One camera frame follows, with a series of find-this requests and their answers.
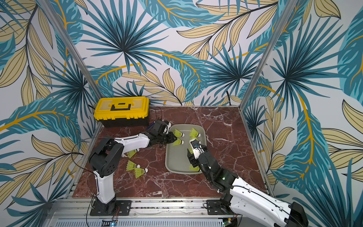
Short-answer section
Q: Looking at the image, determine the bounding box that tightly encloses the aluminium frame post right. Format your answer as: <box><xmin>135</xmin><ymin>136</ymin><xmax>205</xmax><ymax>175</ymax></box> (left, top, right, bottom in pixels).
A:
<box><xmin>239</xmin><ymin>0</ymin><xmax>297</xmax><ymax>112</ymax></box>

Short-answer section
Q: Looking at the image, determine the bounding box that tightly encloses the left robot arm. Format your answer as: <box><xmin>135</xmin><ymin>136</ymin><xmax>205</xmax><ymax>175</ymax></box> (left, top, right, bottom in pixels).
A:
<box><xmin>88</xmin><ymin>120</ymin><xmax>177</xmax><ymax>205</ymax></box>

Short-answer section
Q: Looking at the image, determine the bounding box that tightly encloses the grey-green plastic storage tray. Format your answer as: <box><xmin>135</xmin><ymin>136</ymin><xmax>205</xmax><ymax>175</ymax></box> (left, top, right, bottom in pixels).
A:
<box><xmin>165</xmin><ymin>124</ymin><xmax>207</xmax><ymax>175</ymax></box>

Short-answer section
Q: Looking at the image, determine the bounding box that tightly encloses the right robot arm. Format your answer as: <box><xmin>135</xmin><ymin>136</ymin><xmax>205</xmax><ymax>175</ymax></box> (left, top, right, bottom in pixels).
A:
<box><xmin>187</xmin><ymin>151</ymin><xmax>309</xmax><ymax>227</ymax></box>

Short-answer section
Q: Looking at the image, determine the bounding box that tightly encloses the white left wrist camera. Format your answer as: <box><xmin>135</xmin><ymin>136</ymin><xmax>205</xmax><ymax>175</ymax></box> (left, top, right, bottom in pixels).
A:
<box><xmin>163</xmin><ymin>121</ymin><xmax>172</xmax><ymax>134</ymax></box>

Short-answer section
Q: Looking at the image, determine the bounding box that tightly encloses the yellow black toolbox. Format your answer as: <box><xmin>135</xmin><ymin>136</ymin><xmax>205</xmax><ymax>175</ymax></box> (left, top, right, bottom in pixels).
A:
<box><xmin>94</xmin><ymin>96</ymin><xmax>149</xmax><ymax>128</ymax></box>

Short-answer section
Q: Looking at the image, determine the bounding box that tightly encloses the aluminium frame post left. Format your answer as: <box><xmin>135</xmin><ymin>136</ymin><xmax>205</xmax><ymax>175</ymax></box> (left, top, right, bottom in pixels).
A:
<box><xmin>38</xmin><ymin>0</ymin><xmax>103</xmax><ymax>100</ymax></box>

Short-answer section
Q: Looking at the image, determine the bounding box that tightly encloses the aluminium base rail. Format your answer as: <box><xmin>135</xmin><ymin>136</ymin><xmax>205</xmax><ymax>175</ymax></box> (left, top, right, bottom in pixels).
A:
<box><xmin>42</xmin><ymin>197</ymin><xmax>287</xmax><ymax>227</ymax></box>

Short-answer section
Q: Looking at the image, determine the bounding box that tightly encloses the yellow shuttlecock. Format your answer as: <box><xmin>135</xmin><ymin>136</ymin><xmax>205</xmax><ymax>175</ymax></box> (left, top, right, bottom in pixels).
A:
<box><xmin>189</xmin><ymin>165</ymin><xmax>200</xmax><ymax>172</ymax></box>
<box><xmin>173</xmin><ymin>129</ymin><xmax>185</xmax><ymax>138</ymax></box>
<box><xmin>173</xmin><ymin>139</ymin><xmax>184</xmax><ymax>146</ymax></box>
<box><xmin>190</xmin><ymin>136</ymin><xmax>199</xmax><ymax>142</ymax></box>
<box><xmin>126</xmin><ymin>160</ymin><xmax>140</xmax><ymax>171</ymax></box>
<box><xmin>126</xmin><ymin>149</ymin><xmax>140</xmax><ymax>159</ymax></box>
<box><xmin>189</xmin><ymin>128</ymin><xmax>201</xmax><ymax>137</ymax></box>
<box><xmin>134</xmin><ymin>168</ymin><xmax>148</xmax><ymax>179</ymax></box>

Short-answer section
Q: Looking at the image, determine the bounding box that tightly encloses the aluminium frame post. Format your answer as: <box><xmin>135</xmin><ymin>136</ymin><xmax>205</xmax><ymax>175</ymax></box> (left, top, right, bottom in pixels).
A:
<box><xmin>38</xmin><ymin>0</ymin><xmax>103</xmax><ymax>100</ymax></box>
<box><xmin>239</xmin><ymin>0</ymin><xmax>297</xmax><ymax>112</ymax></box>

